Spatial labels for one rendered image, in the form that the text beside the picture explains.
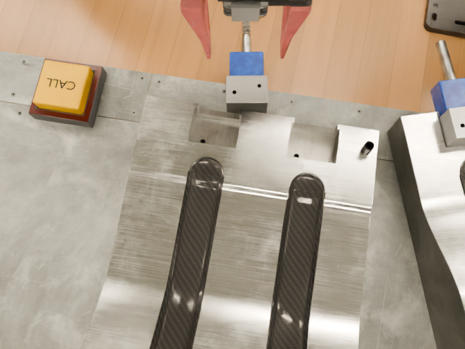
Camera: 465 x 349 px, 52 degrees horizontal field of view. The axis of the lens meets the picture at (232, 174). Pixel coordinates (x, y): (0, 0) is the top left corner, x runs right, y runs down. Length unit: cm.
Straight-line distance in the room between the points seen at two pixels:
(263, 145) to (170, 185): 11
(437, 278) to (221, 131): 29
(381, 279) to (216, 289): 21
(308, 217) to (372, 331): 16
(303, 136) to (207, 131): 11
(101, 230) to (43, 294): 10
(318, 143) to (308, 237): 11
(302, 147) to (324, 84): 13
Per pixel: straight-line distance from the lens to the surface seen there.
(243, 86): 58
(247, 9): 39
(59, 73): 65
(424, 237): 58
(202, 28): 49
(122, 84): 66
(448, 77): 63
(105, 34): 71
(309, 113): 63
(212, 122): 56
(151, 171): 52
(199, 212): 51
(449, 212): 58
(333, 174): 52
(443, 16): 73
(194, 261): 51
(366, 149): 52
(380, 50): 69
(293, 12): 47
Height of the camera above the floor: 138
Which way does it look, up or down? 75 degrees down
